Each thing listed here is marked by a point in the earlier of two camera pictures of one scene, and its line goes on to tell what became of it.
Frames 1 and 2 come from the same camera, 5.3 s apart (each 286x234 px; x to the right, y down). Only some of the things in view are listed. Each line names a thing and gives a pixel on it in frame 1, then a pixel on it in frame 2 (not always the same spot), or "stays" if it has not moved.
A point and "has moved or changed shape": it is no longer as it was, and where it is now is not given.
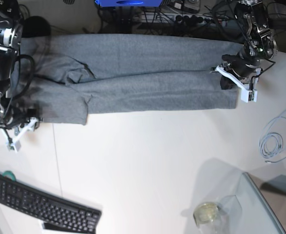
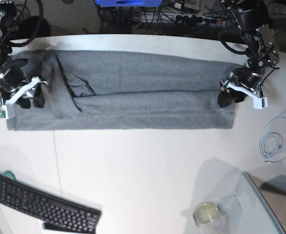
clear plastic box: (247, 212) stays
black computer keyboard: (41, 204) stays
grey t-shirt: (62, 78) has moved or changed shape
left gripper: (15, 122) → (6, 80)
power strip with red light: (197, 19) stays
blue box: (129, 3) stays
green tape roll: (10, 174) stays
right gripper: (244, 72) → (242, 82)
